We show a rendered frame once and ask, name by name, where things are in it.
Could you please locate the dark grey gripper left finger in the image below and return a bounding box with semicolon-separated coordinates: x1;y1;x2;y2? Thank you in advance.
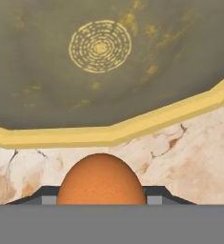
5;185;61;206

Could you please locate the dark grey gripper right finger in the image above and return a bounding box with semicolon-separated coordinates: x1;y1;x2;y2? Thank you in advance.
142;185;196;206

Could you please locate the brown egg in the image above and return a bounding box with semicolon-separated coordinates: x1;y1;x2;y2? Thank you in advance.
55;152;148;206

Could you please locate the grey bowl with yellow rim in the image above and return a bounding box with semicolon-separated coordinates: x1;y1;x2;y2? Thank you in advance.
0;0;224;151

